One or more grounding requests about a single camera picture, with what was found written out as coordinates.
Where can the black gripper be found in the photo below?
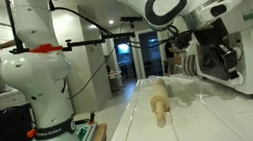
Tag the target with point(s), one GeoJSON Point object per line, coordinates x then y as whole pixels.
{"type": "Point", "coordinates": [212, 34]}

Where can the white round microwave knob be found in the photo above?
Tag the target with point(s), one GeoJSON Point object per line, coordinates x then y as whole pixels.
{"type": "Point", "coordinates": [239, 53]}
{"type": "Point", "coordinates": [242, 80]}

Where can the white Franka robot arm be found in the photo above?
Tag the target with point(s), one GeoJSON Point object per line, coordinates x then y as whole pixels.
{"type": "Point", "coordinates": [43, 76]}

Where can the stacked plates in rack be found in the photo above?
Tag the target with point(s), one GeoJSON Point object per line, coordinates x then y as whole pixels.
{"type": "Point", "coordinates": [189, 65]}

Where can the person in dark clothes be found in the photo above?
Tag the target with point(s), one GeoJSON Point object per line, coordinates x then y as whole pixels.
{"type": "Point", "coordinates": [169, 55]}

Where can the wooden rolling pin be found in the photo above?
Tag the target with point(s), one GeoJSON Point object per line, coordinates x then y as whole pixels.
{"type": "Point", "coordinates": [159, 99]}

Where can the white background table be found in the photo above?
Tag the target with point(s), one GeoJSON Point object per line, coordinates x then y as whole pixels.
{"type": "Point", "coordinates": [115, 77]}

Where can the round ceiling light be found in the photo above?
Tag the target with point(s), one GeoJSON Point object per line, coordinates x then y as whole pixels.
{"type": "Point", "coordinates": [111, 22]}

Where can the orange black spring clamp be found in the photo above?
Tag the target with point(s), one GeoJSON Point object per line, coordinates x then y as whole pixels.
{"type": "Point", "coordinates": [91, 117]}
{"type": "Point", "coordinates": [31, 132]}

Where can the orange clamp on bar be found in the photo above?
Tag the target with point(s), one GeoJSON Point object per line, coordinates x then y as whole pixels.
{"type": "Point", "coordinates": [45, 48]}

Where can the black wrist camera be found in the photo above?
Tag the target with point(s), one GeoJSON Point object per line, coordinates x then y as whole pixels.
{"type": "Point", "coordinates": [183, 41]}

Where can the black stereo camera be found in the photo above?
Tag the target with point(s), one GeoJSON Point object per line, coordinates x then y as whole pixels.
{"type": "Point", "coordinates": [131, 18]}

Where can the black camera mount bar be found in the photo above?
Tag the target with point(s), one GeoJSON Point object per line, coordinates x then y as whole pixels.
{"type": "Point", "coordinates": [85, 42]}

